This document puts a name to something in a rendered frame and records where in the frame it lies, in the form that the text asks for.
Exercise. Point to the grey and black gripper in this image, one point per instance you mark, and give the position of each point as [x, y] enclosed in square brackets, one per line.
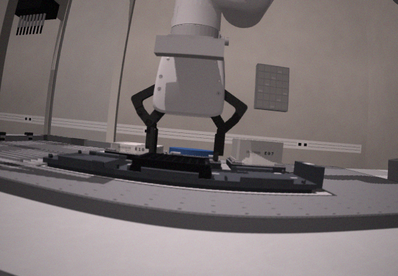
[184, 87]

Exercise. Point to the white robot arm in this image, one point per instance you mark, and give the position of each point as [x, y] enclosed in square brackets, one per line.
[196, 26]

